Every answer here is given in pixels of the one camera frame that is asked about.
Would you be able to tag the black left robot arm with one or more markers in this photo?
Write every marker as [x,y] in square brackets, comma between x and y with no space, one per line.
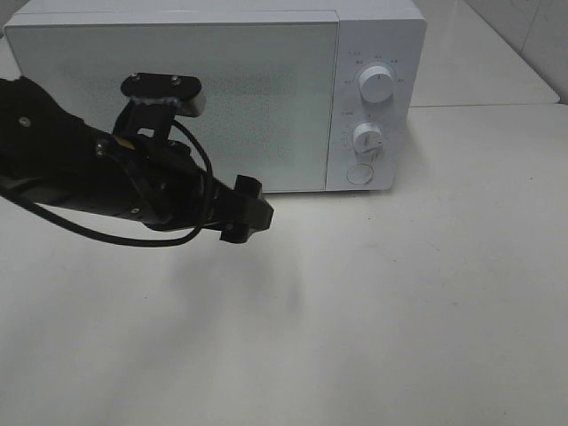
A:
[51,159]

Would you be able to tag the white dial knob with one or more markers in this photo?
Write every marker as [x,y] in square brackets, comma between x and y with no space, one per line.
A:
[376,83]
[367,138]

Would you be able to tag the white rear table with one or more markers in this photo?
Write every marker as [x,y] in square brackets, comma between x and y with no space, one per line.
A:
[465,62]

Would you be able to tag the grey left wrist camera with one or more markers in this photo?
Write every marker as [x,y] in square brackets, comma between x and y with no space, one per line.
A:
[184,93]

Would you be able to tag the white microwave oven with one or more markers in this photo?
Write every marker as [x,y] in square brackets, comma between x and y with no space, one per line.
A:
[367,33]

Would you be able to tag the round white door button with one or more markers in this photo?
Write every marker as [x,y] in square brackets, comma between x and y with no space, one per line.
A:
[360,174]

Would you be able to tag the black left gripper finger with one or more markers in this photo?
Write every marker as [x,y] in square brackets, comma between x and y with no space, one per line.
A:
[247,188]
[252,216]

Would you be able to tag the white microwave door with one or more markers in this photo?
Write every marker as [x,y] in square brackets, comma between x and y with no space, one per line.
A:
[268,88]

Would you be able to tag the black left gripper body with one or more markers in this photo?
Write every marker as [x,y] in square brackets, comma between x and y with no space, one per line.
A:
[171,171]

